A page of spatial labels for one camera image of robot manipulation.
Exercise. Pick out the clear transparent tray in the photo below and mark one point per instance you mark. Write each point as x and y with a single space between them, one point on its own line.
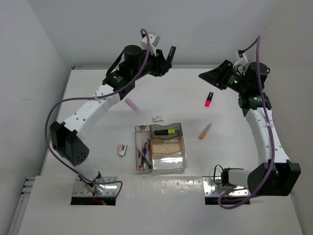
169 163

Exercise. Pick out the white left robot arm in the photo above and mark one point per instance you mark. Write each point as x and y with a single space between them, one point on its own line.
67 137

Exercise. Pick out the pink mini stapler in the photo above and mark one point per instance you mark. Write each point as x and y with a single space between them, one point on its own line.
122 149

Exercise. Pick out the blue gel pen clear cap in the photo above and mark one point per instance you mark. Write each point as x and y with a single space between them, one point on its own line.
145 160

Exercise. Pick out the yellow black highlighter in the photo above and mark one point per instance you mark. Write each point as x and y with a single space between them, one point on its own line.
164 132

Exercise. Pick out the grey clear tray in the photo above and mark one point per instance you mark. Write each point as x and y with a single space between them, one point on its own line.
176 126

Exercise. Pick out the purple black highlighter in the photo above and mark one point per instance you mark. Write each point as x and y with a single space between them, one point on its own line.
171 54

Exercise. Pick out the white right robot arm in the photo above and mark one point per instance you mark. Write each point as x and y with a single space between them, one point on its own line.
276 174

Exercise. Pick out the metal base plate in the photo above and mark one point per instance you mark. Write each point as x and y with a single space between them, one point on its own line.
82 189
214 189

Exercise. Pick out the orange pastel highlighter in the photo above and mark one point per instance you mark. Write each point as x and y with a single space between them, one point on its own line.
204 132

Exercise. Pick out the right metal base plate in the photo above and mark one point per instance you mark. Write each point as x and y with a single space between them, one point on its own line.
214 189

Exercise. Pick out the red ballpoint pen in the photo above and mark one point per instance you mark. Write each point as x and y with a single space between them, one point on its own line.
148 147

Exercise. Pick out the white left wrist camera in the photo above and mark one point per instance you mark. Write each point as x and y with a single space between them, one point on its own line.
150 42

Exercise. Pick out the amber clear tray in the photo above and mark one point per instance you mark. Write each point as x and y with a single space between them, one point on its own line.
167 146

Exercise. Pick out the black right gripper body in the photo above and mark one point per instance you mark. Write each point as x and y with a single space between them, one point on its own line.
235 82

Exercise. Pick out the red gel pen in tray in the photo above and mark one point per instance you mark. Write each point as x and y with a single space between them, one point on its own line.
139 159

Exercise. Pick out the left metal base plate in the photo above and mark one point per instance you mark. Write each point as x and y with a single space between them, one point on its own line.
82 189

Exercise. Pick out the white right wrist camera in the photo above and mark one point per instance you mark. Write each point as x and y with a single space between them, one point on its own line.
241 59

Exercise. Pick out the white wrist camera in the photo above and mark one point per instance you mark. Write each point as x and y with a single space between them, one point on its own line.
241 59
150 42

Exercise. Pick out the pink black highlighter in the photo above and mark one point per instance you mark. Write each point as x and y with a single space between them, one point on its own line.
209 99

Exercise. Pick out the long smoky clear tray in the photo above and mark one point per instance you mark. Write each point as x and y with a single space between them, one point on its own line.
141 134

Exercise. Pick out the red gel pen clear cap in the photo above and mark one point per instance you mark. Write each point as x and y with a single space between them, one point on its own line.
142 158

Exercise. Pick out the blue ballpoint pen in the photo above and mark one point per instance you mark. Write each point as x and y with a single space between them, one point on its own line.
145 148

